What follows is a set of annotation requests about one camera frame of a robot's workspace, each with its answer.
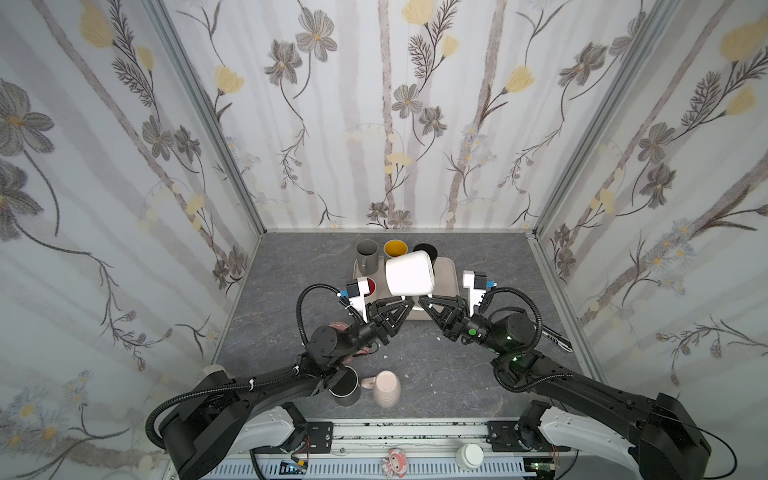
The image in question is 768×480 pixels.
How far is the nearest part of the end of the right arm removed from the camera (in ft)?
1.94

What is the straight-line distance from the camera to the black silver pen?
0.90 m

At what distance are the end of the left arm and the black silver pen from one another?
564 mm

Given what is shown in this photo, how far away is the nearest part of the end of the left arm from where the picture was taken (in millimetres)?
607
